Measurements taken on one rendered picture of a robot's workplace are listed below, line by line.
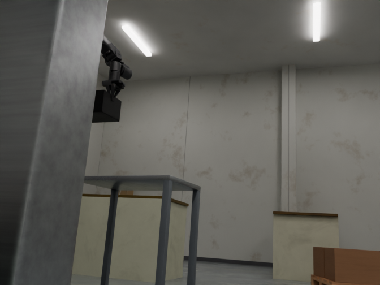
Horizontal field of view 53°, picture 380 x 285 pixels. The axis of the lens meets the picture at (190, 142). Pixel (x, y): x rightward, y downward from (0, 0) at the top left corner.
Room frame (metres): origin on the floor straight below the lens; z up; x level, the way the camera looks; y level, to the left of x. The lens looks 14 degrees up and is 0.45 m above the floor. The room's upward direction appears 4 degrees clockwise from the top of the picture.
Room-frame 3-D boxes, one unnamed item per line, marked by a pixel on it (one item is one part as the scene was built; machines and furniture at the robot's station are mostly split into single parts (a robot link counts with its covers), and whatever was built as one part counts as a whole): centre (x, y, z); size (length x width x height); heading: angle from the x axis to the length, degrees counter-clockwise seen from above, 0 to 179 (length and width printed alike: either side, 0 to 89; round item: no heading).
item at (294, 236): (6.59, -2.06, 0.45); 2.66 x 0.86 x 0.91; 162
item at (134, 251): (4.91, 1.28, 0.44); 2.51 x 0.81 x 0.88; 71
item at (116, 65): (1.81, 0.40, 1.28); 0.07 x 0.06 x 0.07; 144
